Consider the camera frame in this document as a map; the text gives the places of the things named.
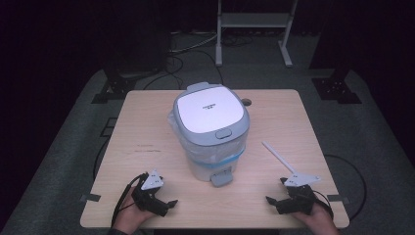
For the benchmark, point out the grey tape piece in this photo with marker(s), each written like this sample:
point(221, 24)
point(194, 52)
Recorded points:
point(90, 197)
point(337, 198)

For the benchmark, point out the white metal stand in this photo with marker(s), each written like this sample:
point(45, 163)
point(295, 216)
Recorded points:
point(254, 20)

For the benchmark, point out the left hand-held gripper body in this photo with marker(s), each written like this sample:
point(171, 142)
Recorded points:
point(150, 196)

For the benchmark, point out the person's right hand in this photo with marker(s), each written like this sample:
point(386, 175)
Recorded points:
point(316, 219)

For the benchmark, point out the thin white stick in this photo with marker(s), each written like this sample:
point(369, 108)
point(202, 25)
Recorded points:
point(277, 156)

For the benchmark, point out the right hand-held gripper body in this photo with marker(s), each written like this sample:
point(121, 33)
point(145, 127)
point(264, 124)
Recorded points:
point(298, 196)

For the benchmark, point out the white pedal trash can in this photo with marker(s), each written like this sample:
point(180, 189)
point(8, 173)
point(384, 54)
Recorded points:
point(210, 114)

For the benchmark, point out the black stand base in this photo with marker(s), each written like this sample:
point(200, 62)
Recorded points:
point(114, 89)
point(336, 88)

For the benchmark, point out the person's left hand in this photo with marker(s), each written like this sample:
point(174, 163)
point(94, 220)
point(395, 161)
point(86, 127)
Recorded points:
point(132, 217)

